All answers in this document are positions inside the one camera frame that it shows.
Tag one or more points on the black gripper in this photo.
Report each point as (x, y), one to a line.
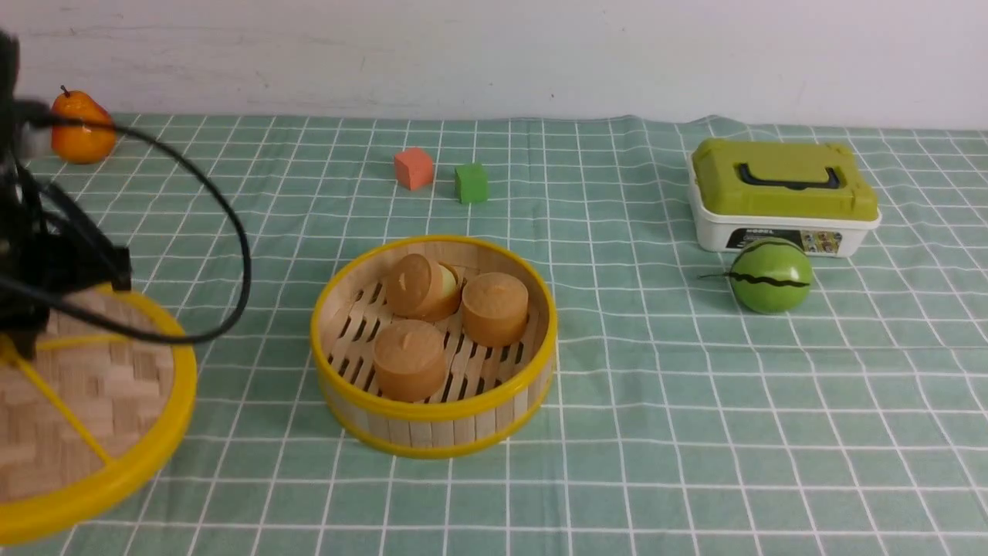
(50, 248)

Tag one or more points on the yellow woven steamer lid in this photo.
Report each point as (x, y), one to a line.
(86, 423)

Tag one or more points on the yellow bamboo steamer basket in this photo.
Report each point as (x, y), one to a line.
(487, 394)

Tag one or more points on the orange toy pear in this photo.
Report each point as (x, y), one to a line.
(81, 145)

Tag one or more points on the brown toy bun left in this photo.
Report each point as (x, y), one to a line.
(420, 287)

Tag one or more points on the brown toy bun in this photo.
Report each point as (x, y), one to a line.
(420, 287)
(409, 360)
(495, 309)

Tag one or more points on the orange foam cube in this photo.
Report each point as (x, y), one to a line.
(414, 168)

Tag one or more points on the brown toy bun front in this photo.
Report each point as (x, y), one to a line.
(409, 360)

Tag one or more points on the green foam cube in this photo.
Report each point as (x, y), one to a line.
(471, 183)

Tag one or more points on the brown toy bun right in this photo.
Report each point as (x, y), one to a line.
(495, 309)

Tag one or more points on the green checkered tablecloth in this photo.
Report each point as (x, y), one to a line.
(678, 424)

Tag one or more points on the green lidded white box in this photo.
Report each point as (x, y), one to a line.
(812, 195)

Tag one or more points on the green toy watermelon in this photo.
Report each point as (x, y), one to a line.
(769, 274)

